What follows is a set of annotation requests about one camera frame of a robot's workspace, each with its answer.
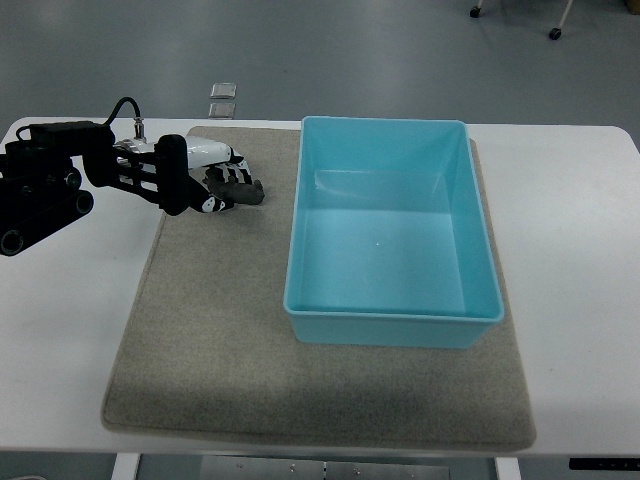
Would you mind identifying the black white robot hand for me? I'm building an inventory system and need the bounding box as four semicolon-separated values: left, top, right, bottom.
146;135;265;215

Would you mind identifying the brown hippo toy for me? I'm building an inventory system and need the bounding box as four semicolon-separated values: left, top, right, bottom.
204;168;265;205

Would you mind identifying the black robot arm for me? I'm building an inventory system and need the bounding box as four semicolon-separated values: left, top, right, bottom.
1;97;166;257

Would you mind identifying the blue plastic box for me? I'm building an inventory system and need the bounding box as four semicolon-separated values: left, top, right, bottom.
283;116;505;349

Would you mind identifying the lower floor outlet plate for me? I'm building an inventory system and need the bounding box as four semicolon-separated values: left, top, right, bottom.
208;102;236;119

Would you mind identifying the floor outlet plate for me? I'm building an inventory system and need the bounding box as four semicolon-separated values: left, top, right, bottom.
210;82;237;99
208;102;236;119

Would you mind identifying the upper floor outlet plate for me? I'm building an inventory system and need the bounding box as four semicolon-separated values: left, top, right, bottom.
210;82;237;99

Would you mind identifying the beige felt mat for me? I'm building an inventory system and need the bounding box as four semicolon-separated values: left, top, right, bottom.
101;126;536;452

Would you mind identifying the grey metal crossbar plate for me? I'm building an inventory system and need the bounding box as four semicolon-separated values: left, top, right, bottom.
199;456;451;480

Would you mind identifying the right black caster wheel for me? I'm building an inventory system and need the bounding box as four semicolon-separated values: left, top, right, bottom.
548;28;562;41

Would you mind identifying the black table control panel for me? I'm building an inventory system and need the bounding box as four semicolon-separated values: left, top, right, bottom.
569;457;640;472

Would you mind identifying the white table leg frame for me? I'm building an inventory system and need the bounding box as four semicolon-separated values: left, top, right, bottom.
111;453;141;480

